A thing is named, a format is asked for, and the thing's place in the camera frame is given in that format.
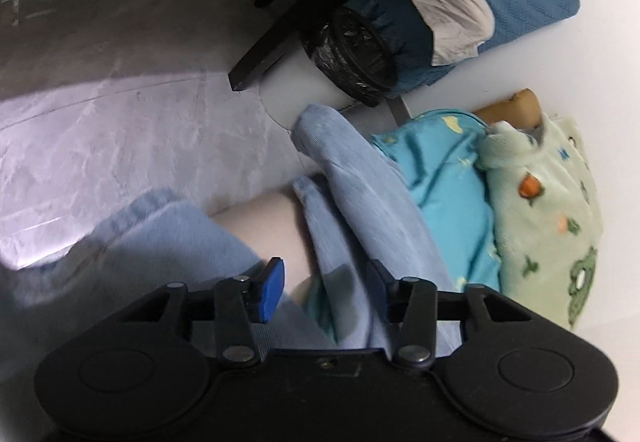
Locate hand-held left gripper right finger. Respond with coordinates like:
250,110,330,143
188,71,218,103
367,259,532,368

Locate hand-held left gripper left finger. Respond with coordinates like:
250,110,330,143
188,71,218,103
116,257,286,367

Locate light blue denim shorts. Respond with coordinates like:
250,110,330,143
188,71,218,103
0,187,321,354

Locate teal printed bed sheet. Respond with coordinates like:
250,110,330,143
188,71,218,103
370,109,504,296

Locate green printed fleece blanket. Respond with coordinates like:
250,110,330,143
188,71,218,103
475,114,606,334

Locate trash bin with black bag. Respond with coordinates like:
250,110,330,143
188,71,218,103
301,6,399,109

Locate blue zigzag-edged seat cover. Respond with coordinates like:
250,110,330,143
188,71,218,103
290,0,447,96

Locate beige cloth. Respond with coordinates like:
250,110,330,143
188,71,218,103
397,0,496,68

